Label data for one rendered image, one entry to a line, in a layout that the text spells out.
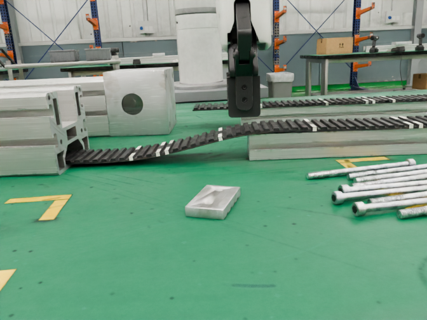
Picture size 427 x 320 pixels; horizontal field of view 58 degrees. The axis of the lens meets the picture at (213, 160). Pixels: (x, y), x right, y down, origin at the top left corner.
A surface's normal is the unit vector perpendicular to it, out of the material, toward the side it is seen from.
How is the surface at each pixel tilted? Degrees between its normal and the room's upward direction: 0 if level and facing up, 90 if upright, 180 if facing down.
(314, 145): 90
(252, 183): 0
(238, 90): 90
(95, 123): 90
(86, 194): 0
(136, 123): 90
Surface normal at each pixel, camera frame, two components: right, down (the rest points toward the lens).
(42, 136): -0.03, 0.27
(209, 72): 0.43, 0.24
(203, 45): 0.20, 0.26
